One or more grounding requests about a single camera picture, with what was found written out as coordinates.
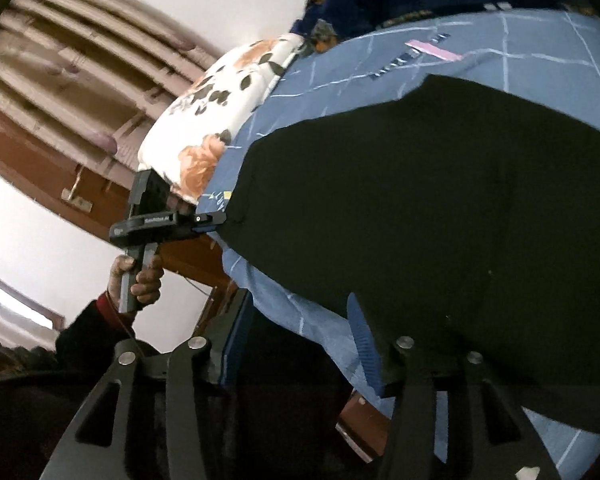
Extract person's left forearm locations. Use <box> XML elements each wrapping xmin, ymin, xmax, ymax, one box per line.
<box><xmin>55</xmin><ymin>294</ymin><xmax>141</xmax><ymax>363</ymax></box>

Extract white floral pillow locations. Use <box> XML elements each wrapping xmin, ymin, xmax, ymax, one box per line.
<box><xmin>137</xmin><ymin>32</ymin><xmax>311</xmax><ymax>207</ymax></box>

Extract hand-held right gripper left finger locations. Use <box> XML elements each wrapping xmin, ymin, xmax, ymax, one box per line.
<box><xmin>39</xmin><ymin>287</ymin><xmax>253</xmax><ymax>480</ymax></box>

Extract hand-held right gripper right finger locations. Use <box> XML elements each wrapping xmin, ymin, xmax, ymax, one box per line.
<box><xmin>346</xmin><ymin>291</ymin><xmax>563</xmax><ymax>480</ymax></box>

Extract brown wooden panel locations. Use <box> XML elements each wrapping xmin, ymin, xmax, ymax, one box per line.
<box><xmin>0</xmin><ymin>100</ymin><xmax>146</xmax><ymax>241</ymax></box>

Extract person's left hand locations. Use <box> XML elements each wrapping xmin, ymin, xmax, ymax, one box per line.
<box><xmin>105</xmin><ymin>254</ymin><xmax>164</xmax><ymax>314</ymax></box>

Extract blue checked bedsheet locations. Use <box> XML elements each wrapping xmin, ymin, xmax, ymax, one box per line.
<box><xmin>195</xmin><ymin>7</ymin><xmax>600</xmax><ymax>480</ymax></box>

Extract pink beige curtain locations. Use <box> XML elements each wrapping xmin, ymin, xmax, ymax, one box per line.
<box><xmin>0</xmin><ymin>0</ymin><xmax>226</xmax><ymax>173</ymax></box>

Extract black pants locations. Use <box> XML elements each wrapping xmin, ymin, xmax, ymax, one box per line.
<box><xmin>220</xmin><ymin>74</ymin><xmax>600</xmax><ymax>436</ymax></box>

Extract metal bracket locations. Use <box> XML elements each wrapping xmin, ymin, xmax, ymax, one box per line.
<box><xmin>60</xmin><ymin>166</ymin><xmax>94</xmax><ymax>212</ymax></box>

